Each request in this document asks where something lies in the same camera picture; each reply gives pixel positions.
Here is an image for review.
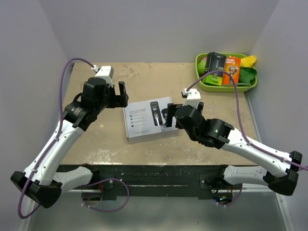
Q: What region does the white clipper kit box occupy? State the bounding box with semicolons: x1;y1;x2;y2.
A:
123;97;179;144

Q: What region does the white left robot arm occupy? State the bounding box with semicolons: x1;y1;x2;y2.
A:
11;77;128;208

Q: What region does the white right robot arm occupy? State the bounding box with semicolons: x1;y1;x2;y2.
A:
166;103;302;196

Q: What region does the green plastic basket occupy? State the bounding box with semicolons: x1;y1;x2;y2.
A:
195;53;257;93

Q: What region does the black razor box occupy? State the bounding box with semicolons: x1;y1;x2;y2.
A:
202;51;227;86

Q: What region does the orange razor package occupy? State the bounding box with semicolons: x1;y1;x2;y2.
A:
222;56;241;86

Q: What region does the green leaf item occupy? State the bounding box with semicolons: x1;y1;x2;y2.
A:
239;67;257;83

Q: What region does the yellow cloth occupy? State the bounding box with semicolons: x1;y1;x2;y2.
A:
241;55;257;68

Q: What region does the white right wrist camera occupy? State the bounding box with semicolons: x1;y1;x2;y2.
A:
181;89;201;109

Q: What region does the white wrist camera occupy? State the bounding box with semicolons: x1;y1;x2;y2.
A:
181;89;201;109
91;65;114;86

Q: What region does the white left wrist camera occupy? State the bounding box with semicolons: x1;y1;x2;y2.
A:
91;65;114;86

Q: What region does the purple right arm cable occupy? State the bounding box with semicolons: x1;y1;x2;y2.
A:
184;70;308;169

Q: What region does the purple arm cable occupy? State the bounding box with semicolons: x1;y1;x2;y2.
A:
18;57;97;219
184;70;308;169

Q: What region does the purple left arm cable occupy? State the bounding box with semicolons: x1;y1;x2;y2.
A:
18;57;97;219

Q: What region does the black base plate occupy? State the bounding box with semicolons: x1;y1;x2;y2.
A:
74;165;241;200

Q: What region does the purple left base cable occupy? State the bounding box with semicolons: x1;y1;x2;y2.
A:
81;178;130;212

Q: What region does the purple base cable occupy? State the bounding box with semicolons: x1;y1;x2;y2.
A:
81;178;130;212
215;184;244;207

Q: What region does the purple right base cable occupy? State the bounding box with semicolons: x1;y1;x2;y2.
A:
215;184;244;207

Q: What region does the aluminium rail frame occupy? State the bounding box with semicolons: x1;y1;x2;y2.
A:
69;183;272;197

